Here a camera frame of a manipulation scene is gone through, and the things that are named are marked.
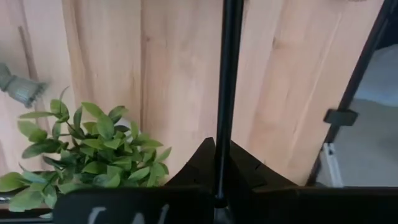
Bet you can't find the black metal candlestick holder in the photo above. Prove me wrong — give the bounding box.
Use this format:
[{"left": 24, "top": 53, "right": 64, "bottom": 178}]
[{"left": 213, "top": 0, "right": 245, "bottom": 224}]

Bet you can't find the black aluminium table frame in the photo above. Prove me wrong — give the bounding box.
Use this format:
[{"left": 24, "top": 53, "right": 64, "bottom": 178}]
[{"left": 306, "top": 0, "right": 398, "bottom": 187}]

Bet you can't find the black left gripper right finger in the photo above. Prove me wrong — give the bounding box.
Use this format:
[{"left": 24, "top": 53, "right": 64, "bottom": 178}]
[{"left": 229, "top": 140, "right": 398, "bottom": 224}]

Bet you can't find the green artificial plant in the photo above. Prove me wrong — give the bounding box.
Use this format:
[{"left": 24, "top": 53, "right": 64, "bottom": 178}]
[{"left": 0, "top": 86, "right": 172, "bottom": 215}]

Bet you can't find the green-grey glass candle holder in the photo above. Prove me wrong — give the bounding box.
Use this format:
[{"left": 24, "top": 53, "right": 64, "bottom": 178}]
[{"left": 0, "top": 62, "right": 50, "bottom": 109}]

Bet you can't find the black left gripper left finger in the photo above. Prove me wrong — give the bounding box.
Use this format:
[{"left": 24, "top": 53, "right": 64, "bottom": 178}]
[{"left": 52, "top": 136, "right": 216, "bottom": 224}]

